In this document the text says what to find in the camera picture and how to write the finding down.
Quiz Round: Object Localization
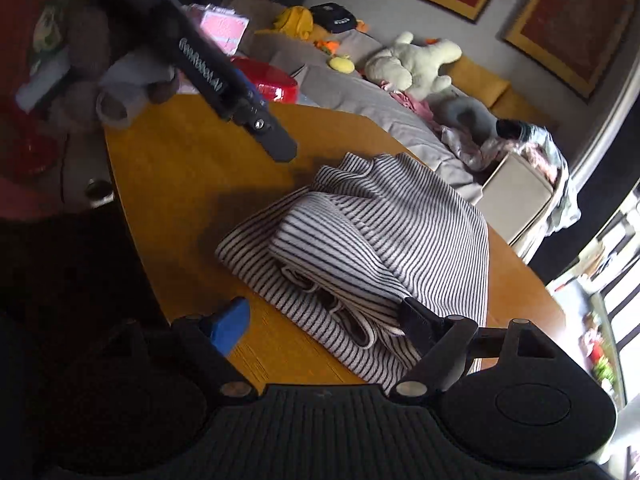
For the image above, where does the grey striped knit garment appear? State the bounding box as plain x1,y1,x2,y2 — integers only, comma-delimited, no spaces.
216,154,489,388

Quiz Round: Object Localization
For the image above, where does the pile of clothes on box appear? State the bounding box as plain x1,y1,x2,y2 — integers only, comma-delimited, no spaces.
479,119,583,261

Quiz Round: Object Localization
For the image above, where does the hand holding left gripper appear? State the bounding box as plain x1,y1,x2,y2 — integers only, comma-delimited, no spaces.
48,1,180,134

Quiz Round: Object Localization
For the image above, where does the pink box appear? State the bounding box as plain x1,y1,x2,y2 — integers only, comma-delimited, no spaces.
188,4,250,55

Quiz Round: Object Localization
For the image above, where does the beige storage box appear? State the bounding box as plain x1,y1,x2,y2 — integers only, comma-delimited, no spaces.
476,153,553,244

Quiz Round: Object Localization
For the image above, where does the yellow plush toy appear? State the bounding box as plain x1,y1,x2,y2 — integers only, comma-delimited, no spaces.
272,6,314,41

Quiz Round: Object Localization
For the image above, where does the red plastic stool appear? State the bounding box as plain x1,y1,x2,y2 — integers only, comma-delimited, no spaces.
231,56,298,104

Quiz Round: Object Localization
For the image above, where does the black cap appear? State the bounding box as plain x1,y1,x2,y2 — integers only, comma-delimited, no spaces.
309,2,358,34

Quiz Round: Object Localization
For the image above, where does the grey covered sofa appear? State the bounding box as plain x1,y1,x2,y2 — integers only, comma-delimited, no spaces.
222,0,483,204

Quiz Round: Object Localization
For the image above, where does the grey neck pillow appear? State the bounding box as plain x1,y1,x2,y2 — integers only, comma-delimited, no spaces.
434,96,498,145

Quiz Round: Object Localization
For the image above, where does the yellow lemon plush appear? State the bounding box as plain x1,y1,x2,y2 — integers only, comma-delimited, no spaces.
328,56,356,75

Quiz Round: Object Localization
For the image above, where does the yellow sofa cushion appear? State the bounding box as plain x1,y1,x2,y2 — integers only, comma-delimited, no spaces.
447,55,511,108

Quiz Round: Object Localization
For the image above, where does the white plush duck toy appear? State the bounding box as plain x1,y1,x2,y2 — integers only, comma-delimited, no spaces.
364,32,462,101

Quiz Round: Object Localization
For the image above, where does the right red framed picture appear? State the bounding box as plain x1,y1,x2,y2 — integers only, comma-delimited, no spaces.
504,0,637,100

